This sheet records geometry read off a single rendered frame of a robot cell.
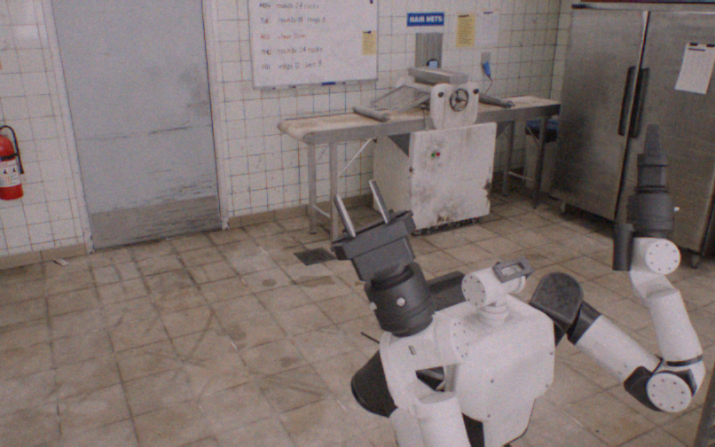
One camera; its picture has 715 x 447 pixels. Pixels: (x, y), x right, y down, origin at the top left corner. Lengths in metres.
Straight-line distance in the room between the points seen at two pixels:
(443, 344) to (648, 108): 4.03
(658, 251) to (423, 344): 0.57
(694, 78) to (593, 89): 0.82
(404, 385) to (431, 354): 0.07
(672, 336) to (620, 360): 0.11
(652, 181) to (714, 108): 3.23
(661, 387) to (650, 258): 0.25
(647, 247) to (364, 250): 0.63
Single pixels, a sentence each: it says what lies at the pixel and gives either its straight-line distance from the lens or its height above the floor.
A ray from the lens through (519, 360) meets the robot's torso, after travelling 1.19.
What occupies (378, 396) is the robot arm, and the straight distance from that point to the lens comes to 1.12.
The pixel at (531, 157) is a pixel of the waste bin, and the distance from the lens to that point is 6.11.
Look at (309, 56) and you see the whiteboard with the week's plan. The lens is 5.01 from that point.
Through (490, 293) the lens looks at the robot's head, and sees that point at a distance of 1.13.
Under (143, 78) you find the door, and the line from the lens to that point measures 4.70.
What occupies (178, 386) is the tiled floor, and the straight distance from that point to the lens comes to 3.21.
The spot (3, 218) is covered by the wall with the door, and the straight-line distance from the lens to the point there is 4.82.
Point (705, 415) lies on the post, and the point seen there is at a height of 0.48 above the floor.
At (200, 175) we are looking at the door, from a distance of 4.92.
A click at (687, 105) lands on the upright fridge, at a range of 4.60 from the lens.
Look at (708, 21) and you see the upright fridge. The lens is 4.54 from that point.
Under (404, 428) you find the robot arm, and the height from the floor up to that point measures 1.17.
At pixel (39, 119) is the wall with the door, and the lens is 4.65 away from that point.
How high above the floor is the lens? 1.84
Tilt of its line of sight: 21 degrees down
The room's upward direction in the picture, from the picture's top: straight up
